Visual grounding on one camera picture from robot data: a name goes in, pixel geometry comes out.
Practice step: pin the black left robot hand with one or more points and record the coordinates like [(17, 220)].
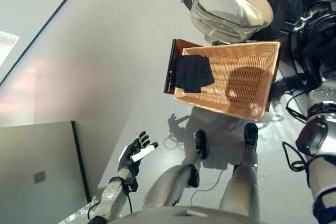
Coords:
[(128, 161)]

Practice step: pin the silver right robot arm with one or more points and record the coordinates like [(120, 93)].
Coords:
[(315, 134)]

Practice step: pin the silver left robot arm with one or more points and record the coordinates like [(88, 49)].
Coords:
[(113, 192)]

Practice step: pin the grey front-load washing machine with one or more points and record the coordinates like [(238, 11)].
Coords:
[(296, 53)]

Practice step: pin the silver left robot leg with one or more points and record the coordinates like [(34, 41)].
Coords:
[(168, 184)]

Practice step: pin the silver robot leg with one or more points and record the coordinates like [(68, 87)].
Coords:
[(168, 184), (241, 187)]

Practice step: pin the grey robot torso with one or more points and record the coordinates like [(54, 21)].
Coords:
[(183, 216)]

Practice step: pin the grey board with dark edge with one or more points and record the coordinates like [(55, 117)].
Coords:
[(39, 169)]

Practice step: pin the silver right robot leg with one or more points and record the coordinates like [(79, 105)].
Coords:
[(241, 187)]

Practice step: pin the brown glossy curved stand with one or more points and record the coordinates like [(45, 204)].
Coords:
[(173, 51)]

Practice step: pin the woven wicker laundry basket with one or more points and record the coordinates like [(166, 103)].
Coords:
[(236, 58)]

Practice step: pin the round glass washer door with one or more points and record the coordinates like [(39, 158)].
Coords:
[(231, 6)]

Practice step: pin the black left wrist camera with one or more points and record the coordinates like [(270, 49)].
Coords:
[(132, 185)]

